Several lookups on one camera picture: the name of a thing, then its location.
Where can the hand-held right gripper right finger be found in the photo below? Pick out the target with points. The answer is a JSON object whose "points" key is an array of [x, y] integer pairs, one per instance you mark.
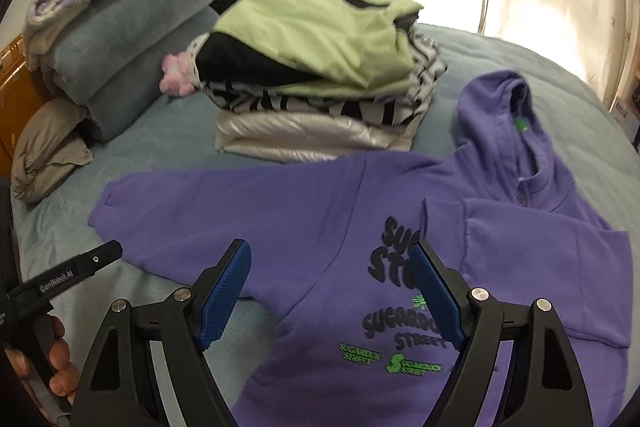
{"points": [[440, 297]]}

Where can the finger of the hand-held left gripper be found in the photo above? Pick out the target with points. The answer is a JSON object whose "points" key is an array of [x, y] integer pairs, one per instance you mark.
{"points": [[75, 269]]}

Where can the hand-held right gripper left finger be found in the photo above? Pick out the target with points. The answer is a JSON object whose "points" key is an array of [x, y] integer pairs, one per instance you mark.
{"points": [[226, 294]]}

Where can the purple printed hoodie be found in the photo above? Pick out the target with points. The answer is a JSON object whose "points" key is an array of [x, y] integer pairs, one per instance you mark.
{"points": [[320, 207]]}

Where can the person's left hand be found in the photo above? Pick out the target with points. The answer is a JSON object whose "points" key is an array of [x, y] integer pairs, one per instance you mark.
{"points": [[62, 357]]}

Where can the beige crumpled cloth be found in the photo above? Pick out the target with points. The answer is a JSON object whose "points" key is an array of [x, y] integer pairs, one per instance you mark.
{"points": [[45, 147]]}

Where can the silver padded jacket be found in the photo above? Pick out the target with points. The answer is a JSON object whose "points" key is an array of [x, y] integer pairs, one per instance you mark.
{"points": [[300, 133]]}

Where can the orange wooden furniture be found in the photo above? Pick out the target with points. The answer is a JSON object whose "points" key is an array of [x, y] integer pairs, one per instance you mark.
{"points": [[12, 97]]}

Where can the pink plush toy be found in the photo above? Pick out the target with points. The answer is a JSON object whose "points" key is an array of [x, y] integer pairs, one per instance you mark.
{"points": [[175, 74]]}

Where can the folded grey-blue blanket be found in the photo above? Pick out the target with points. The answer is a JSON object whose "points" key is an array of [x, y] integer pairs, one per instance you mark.
{"points": [[135, 42]]}

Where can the white cardboard box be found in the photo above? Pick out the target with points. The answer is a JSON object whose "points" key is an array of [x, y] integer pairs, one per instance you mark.
{"points": [[627, 112]]}

